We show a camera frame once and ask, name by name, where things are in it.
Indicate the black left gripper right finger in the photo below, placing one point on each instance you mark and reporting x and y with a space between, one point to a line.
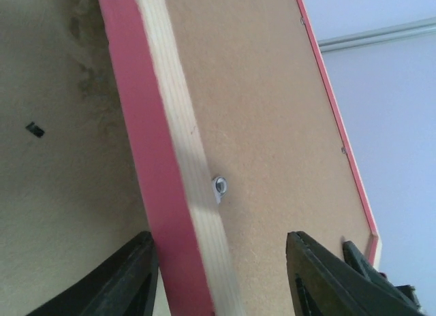
323 284

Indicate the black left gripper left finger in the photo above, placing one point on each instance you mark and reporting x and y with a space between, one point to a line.
124 284

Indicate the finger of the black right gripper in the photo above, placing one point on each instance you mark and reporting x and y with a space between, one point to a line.
355 259

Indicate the pink wooden photo frame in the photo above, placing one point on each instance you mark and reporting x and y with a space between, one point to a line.
237 140

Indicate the small black debris piece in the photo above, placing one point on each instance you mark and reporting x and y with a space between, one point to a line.
35 130

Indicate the aluminium corner post right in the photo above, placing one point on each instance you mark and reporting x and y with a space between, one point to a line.
379 36

